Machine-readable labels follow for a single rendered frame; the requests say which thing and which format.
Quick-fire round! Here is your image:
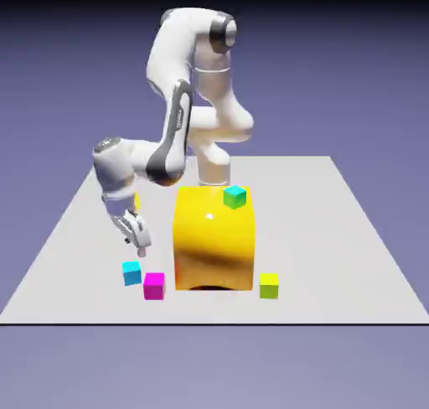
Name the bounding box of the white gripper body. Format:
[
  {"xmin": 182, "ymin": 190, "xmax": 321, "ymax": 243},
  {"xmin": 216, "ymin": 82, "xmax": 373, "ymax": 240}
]
[{"xmin": 115, "ymin": 210, "xmax": 152, "ymax": 249}]

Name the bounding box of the small cyan cube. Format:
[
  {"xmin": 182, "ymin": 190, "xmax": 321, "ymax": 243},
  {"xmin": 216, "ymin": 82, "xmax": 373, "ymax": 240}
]
[{"xmin": 121, "ymin": 260, "xmax": 143, "ymax": 287}]

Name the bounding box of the small magenta cube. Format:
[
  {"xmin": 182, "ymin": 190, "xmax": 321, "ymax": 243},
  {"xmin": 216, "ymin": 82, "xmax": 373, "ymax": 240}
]
[{"xmin": 142, "ymin": 272, "xmax": 166, "ymax": 301}]

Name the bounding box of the small green cube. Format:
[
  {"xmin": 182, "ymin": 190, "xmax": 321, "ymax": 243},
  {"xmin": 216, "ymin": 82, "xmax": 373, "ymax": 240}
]
[{"xmin": 223, "ymin": 184, "xmax": 248, "ymax": 210}]

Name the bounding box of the small yellow-green cube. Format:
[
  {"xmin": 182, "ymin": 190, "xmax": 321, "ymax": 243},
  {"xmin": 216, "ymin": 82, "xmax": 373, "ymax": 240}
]
[{"xmin": 259, "ymin": 272, "xmax": 280, "ymax": 300}]

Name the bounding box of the large yellow box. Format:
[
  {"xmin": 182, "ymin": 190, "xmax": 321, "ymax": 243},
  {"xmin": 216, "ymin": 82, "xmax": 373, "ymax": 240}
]
[{"xmin": 173, "ymin": 185, "xmax": 256, "ymax": 292}]

